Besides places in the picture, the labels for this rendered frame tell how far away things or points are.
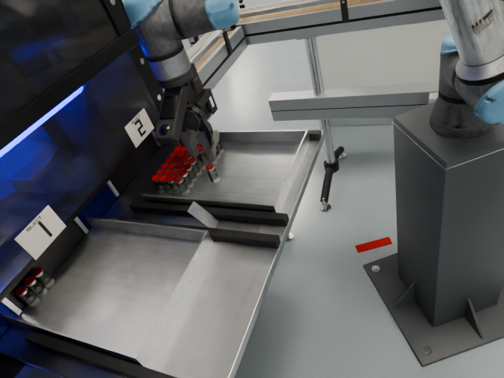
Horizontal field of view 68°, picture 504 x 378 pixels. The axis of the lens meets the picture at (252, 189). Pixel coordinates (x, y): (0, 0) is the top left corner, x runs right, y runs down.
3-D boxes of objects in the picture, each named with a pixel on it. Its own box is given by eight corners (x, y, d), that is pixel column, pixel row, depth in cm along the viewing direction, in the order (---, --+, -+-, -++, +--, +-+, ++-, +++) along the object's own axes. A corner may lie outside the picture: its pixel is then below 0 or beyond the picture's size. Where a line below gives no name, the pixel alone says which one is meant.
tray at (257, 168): (148, 205, 92) (142, 195, 89) (196, 141, 108) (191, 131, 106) (277, 217, 77) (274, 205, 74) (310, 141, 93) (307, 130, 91)
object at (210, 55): (175, 139, 120) (154, 96, 110) (138, 140, 127) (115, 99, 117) (250, 46, 164) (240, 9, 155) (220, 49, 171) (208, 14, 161)
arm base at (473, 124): (469, 99, 104) (473, 65, 98) (510, 124, 92) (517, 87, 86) (418, 117, 104) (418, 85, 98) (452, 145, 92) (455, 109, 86)
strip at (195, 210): (196, 230, 80) (186, 211, 77) (202, 220, 82) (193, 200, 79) (256, 236, 74) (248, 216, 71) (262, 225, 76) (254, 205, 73)
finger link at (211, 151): (231, 148, 89) (214, 115, 83) (220, 164, 85) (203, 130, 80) (220, 149, 90) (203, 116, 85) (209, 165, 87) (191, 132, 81)
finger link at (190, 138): (211, 148, 92) (201, 116, 85) (199, 164, 88) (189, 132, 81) (199, 148, 93) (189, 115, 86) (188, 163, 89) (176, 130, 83)
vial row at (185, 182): (179, 195, 91) (172, 181, 88) (211, 149, 102) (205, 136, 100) (187, 196, 90) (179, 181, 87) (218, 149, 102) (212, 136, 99)
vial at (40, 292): (35, 296, 78) (21, 283, 75) (43, 287, 80) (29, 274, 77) (42, 298, 77) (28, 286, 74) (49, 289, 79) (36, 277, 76)
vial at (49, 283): (43, 287, 80) (29, 274, 77) (50, 279, 81) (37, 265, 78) (50, 289, 79) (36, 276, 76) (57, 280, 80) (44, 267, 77)
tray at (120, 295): (12, 324, 75) (0, 315, 72) (93, 226, 91) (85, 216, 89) (145, 368, 60) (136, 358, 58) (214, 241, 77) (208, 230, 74)
